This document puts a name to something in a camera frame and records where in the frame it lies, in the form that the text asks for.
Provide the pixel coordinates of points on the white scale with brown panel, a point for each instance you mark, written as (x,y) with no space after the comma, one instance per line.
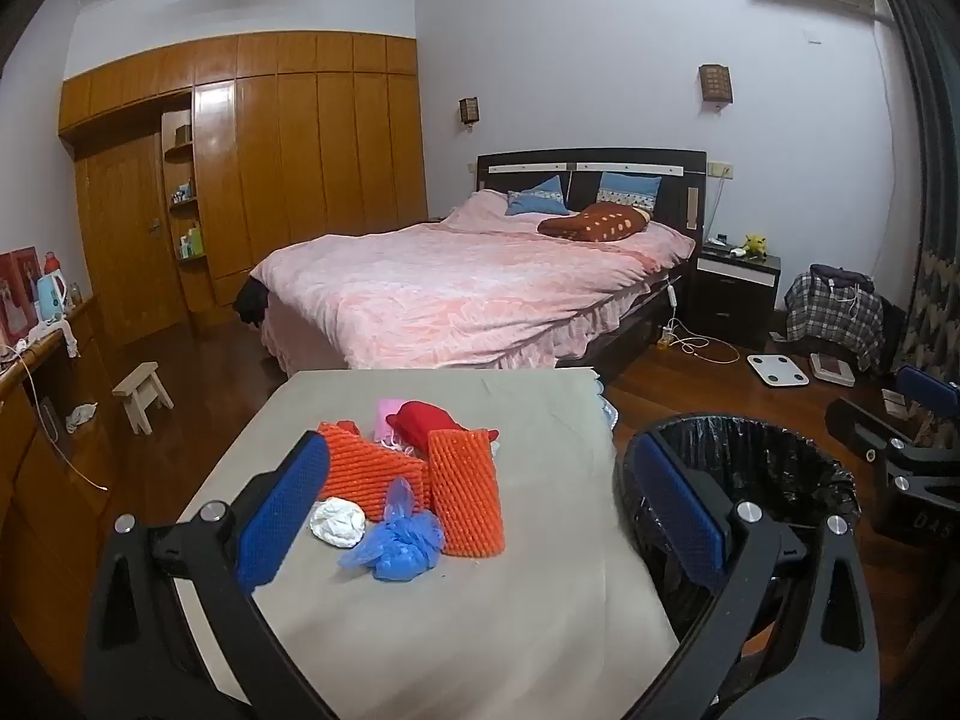
(831,369)

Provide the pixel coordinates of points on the light blue lace cloth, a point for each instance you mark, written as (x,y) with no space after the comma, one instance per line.
(606,409)

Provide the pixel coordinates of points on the beige wall socket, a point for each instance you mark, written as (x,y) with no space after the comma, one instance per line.
(720,169)

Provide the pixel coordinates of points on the dark garment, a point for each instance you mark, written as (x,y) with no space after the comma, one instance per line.
(840,276)

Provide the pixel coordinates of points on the blue pillow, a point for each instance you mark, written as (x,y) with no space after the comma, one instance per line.
(630,186)
(544,195)

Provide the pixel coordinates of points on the large wall lamp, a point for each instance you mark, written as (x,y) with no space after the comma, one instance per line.
(715,84)

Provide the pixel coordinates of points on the pink packet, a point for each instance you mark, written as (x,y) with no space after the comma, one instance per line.
(386,411)

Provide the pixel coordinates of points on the dark wooden bed frame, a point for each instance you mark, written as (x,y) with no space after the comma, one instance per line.
(675,195)

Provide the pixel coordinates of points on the black lined trash bin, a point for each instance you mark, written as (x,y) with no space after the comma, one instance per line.
(750,457)

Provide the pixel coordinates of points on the small wooden stool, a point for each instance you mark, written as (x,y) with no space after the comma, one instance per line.
(139,379)

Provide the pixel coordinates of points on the red photo frame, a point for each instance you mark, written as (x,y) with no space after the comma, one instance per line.
(4,300)
(24,277)

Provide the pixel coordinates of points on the red thermos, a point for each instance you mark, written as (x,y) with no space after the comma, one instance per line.
(51,262)

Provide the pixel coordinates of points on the dark nightstand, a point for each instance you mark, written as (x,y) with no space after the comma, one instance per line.
(731,292)

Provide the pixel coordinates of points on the blue plastic bag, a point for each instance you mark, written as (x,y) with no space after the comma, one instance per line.
(397,551)

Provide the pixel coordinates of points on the wooden wardrobe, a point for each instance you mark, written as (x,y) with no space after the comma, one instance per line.
(315,150)

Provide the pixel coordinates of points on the small wall lamp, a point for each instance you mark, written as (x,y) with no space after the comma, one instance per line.
(469,111)

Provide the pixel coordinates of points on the wooden desk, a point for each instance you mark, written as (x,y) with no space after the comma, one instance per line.
(45,465)

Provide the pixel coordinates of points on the light blue kettle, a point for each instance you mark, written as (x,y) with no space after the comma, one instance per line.
(52,300)

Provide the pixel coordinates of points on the green bottle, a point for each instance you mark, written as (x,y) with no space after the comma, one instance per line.
(191,240)

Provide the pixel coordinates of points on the orange foam net sleeve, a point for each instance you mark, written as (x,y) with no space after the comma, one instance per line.
(360,472)
(465,495)

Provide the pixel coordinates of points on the yellow plush toy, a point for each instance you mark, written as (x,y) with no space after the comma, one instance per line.
(754,244)

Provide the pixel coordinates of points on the bed with pink cover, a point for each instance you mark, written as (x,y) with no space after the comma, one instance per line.
(450,285)

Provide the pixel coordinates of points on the yellow power strip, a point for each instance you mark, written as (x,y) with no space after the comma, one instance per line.
(665,337)

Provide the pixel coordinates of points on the brown dotted pillow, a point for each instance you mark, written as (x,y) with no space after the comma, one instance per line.
(600,223)

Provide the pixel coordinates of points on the plaid cloth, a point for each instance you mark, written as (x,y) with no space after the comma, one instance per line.
(832,315)

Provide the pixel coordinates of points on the black cloth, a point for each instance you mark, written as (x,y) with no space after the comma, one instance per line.
(251,304)

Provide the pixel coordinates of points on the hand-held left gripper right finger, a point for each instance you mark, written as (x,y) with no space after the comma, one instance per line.
(675,510)

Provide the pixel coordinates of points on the grey tablecloth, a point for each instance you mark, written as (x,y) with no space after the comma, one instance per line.
(465,615)

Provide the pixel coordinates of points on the white crumpled cloth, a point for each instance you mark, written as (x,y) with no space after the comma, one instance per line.
(82,418)

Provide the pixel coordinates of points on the patterned grey curtain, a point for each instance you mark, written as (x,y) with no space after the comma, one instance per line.
(937,202)

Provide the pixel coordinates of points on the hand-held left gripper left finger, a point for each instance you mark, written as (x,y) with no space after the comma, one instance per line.
(285,510)

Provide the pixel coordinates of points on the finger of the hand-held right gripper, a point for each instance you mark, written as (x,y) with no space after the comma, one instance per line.
(862,427)
(930,394)

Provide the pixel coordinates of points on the white bathroom scale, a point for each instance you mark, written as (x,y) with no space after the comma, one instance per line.
(780,369)

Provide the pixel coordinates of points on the white paper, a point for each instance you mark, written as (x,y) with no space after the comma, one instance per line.
(337,525)

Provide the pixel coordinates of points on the white blanket controller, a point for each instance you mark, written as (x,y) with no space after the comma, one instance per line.
(673,294)

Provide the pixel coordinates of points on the wooden door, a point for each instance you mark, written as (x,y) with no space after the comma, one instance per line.
(127,240)

